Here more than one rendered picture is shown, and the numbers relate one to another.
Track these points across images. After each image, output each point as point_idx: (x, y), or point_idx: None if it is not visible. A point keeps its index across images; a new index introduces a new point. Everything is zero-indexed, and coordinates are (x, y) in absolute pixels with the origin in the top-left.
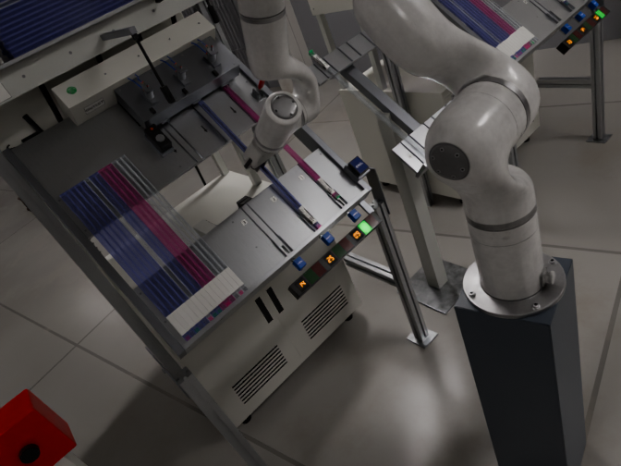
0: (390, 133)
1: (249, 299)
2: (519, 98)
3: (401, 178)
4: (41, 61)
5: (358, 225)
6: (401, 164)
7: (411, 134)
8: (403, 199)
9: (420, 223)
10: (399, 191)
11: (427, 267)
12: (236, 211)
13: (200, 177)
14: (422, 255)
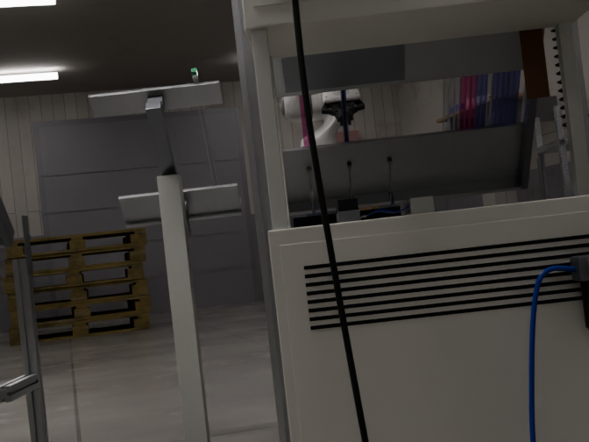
0: (183, 201)
1: (446, 197)
2: None
3: (190, 268)
4: None
5: (316, 216)
6: (188, 245)
7: (206, 187)
8: (193, 304)
9: (199, 340)
10: (191, 293)
11: (208, 431)
12: (398, 136)
13: (326, 209)
14: (205, 408)
